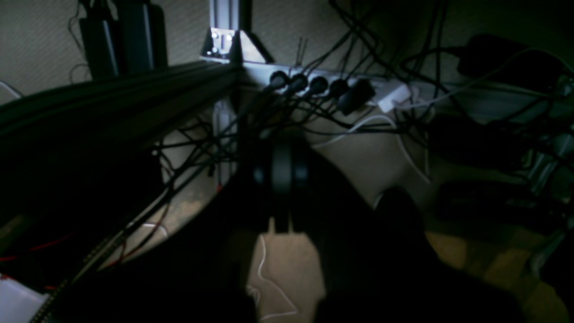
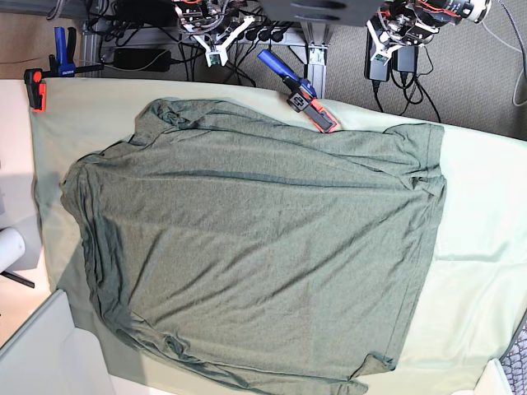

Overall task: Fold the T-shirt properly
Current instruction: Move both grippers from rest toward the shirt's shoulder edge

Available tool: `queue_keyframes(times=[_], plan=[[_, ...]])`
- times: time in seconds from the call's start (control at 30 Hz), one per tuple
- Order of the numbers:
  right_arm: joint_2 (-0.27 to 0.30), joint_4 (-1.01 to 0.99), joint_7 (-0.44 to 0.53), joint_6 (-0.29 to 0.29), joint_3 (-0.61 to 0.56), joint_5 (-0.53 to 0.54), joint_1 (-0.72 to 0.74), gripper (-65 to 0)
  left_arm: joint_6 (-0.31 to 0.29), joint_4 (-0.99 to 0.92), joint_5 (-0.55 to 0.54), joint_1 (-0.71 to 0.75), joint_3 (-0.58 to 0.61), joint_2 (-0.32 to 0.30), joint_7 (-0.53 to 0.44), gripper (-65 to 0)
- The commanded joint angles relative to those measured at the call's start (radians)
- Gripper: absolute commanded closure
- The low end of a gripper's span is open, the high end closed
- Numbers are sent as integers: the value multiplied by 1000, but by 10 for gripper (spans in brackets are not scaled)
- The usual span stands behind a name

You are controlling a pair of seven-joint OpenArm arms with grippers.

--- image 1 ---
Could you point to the black power adapter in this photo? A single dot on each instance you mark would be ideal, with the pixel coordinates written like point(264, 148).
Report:
point(99, 41)
point(142, 35)

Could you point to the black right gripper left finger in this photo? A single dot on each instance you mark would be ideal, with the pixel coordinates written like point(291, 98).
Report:
point(199, 274)

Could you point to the black power adapter right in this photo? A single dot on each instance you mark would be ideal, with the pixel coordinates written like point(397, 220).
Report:
point(142, 35)

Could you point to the black power adapter left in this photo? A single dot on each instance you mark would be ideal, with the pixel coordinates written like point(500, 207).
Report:
point(99, 41)

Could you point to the aluminium table frame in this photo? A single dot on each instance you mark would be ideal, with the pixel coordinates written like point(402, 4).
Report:
point(230, 35)

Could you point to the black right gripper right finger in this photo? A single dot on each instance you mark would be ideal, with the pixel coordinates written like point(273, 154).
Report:
point(377, 263)

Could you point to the white power strip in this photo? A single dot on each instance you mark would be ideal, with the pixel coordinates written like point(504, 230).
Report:
point(348, 92)

